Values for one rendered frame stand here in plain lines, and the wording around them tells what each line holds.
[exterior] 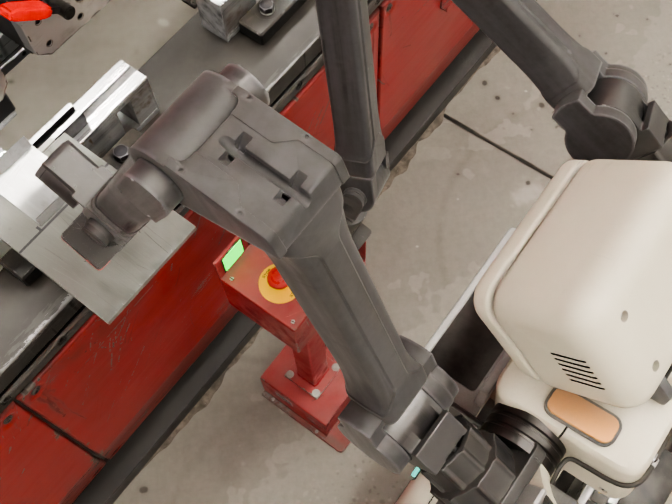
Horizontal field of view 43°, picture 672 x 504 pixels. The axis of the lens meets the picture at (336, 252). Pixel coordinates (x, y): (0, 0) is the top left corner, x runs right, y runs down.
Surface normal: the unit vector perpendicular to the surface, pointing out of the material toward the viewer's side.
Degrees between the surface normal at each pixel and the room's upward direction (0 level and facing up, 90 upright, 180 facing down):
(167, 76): 0
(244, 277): 0
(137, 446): 0
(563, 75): 64
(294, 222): 72
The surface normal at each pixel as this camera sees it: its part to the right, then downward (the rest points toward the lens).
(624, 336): 0.58, 0.11
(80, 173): 0.29, -0.14
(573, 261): -0.56, -0.66
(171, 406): -0.02, -0.41
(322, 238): 0.74, 0.41
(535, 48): -0.34, 0.66
